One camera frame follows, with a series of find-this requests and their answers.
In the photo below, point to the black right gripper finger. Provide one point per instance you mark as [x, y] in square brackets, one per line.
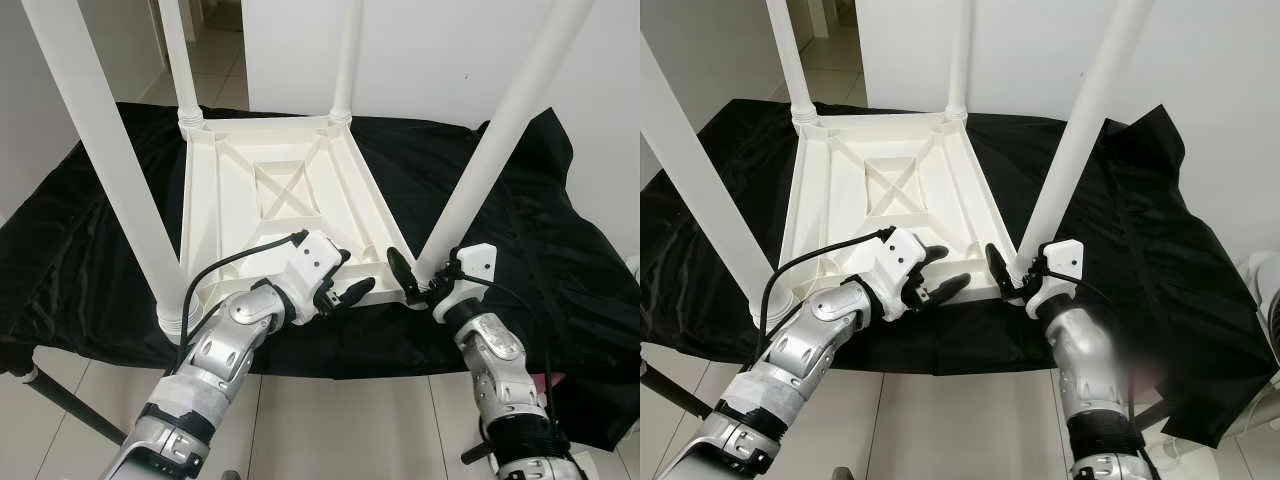
[402, 273]
[999, 270]

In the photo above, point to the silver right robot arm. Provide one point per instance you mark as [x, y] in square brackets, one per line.
[1085, 355]
[495, 360]

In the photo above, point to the black cloth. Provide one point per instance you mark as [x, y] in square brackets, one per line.
[580, 260]
[1190, 260]

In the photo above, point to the pink object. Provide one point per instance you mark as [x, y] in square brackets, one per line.
[555, 381]
[1147, 375]

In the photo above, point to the white standing fan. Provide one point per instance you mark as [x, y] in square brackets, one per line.
[1265, 290]

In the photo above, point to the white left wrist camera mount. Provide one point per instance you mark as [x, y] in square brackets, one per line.
[305, 265]
[890, 260]

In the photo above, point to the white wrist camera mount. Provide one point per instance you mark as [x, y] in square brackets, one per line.
[475, 265]
[1063, 260]
[305, 265]
[890, 260]

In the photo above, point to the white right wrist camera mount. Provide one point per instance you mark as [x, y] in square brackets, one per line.
[475, 265]
[1063, 260]

